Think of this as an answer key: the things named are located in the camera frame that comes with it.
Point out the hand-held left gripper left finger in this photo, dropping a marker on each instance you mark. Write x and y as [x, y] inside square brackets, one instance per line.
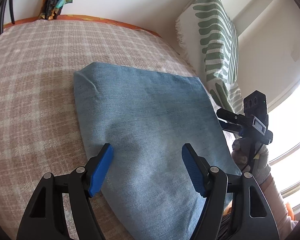
[102, 170]

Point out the person's zebra-striped clothing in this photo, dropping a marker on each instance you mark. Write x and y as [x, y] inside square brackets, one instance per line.
[226, 226]

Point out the window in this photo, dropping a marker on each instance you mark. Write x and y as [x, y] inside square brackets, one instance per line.
[297, 120]

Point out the blue denim pants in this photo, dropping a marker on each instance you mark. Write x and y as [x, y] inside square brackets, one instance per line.
[145, 117]

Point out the orange bed sheet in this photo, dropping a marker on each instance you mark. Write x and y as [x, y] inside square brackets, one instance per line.
[90, 18]

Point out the beige plaid blanket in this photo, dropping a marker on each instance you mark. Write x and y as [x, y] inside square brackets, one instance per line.
[35, 80]

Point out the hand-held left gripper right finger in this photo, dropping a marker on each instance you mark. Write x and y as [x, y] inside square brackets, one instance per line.
[192, 170]

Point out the folded light stands bundle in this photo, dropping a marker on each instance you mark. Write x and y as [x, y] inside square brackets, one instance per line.
[50, 7]

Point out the person's right forearm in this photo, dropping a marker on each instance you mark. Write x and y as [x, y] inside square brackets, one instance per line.
[277, 205]

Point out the person's right hand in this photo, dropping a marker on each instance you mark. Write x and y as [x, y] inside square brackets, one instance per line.
[239, 152]

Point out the green leaf print pillow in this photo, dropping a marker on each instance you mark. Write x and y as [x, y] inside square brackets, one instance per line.
[214, 30]

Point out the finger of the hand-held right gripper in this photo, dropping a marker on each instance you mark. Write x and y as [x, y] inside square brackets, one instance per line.
[229, 115]
[231, 127]

